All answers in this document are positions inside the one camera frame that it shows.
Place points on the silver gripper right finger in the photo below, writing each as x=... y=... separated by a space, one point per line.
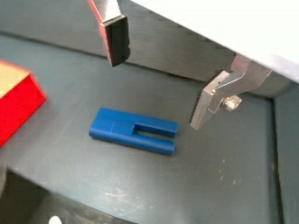
x=220 y=93

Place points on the blue slotted square-circle block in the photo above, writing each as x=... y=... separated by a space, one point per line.
x=119 y=127

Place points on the red shape-sorting fixture block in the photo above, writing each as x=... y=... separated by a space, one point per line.
x=22 y=97

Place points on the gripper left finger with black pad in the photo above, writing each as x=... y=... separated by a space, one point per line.
x=114 y=29

